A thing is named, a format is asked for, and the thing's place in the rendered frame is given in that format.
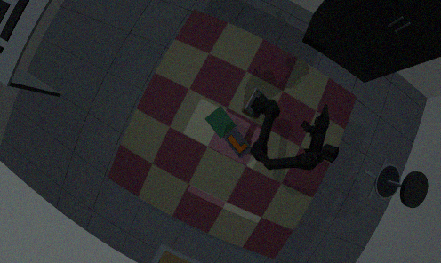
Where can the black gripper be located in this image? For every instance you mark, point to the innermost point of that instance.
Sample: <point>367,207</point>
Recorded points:
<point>321,125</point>

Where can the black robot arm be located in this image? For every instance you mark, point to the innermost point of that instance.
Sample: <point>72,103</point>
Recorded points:
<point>305,161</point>

